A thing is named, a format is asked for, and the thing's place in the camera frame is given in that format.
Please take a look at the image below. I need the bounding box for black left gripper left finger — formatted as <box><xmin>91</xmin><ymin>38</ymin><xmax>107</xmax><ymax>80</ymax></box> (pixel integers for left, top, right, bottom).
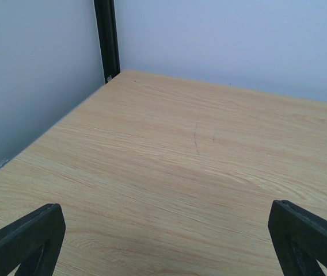
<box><xmin>0</xmin><ymin>204</ymin><xmax>66</xmax><ymax>275</ymax></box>

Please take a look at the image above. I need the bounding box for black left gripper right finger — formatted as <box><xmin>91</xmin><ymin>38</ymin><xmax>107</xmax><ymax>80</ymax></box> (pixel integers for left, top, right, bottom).
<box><xmin>268</xmin><ymin>200</ymin><xmax>327</xmax><ymax>275</ymax></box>

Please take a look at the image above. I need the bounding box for black frame post rear left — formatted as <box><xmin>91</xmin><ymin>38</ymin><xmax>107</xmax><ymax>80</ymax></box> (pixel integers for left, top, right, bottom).
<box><xmin>94</xmin><ymin>0</ymin><xmax>120</xmax><ymax>83</ymax></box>

